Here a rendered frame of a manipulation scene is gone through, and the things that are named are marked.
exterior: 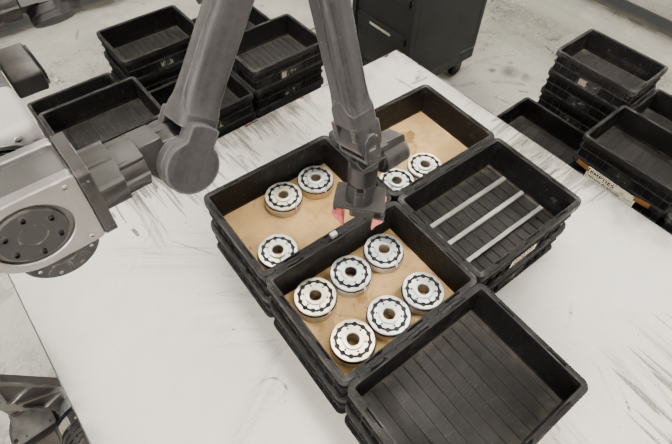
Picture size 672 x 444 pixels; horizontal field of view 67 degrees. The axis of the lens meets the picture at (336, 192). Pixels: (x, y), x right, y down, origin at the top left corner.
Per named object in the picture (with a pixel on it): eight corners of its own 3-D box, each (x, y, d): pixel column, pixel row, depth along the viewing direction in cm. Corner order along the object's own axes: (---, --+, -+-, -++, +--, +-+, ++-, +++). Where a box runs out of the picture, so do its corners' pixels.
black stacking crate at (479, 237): (469, 303, 126) (480, 280, 117) (390, 225, 141) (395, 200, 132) (566, 227, 142) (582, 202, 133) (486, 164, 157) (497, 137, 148)
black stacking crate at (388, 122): (389, 224, 141) (394, 199, 132) (326, 161, 156) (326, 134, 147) (486, 163, 157) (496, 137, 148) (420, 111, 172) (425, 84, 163)
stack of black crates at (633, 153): (658, 228, 227) (720, 158, 192) (622, 264, 214) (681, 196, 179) (580, 175, 246) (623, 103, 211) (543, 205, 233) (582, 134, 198)
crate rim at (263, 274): (263, 284, 117) (263, 278, 116) (202, 201, 132) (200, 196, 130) (393, 204, 134) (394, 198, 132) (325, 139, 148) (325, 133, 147)
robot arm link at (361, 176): (342, 155, 94) (362, 173, 91) (370, 139, 97) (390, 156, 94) (341, 180, 99) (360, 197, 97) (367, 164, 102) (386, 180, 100)
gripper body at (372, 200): (337, 187, 107) (338, 162, 101) (385, 193, 106) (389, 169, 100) (332, 211, 102) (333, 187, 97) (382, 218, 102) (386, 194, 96)
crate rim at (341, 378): (343, 389, 102) (343, 385, 101) (263, 284, 117) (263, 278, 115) (478, 285, 119) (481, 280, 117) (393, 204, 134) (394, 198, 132)
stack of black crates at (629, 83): (624, 139, 263) (670, 67, 228) (591, 165, 250) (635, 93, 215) (558, 99, 282) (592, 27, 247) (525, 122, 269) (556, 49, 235)
